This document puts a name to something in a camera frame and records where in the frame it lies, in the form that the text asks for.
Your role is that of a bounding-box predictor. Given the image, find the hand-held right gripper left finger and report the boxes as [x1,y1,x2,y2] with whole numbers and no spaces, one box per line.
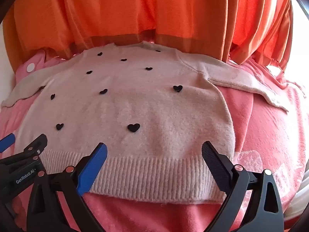
[27,142,108,232]

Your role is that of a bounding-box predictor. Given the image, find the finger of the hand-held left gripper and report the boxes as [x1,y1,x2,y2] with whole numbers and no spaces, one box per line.
[0,133,16,154]
[0,134,48,167]

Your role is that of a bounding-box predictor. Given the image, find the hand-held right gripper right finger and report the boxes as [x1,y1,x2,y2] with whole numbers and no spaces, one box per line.
[201,141,284,232]

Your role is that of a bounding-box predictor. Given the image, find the pink blanket with white print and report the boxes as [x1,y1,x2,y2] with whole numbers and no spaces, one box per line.
[0,51,308,232]

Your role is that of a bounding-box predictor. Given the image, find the pink pillow with white dots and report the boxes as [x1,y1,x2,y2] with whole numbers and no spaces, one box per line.
[15,50,64,87]

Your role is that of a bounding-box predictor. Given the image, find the white ribbed cloth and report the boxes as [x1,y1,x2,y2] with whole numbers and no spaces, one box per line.
[284,171,309,223]

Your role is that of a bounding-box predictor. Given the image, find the orange curtain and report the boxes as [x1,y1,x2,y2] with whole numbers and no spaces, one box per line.
[3,0,294,64]

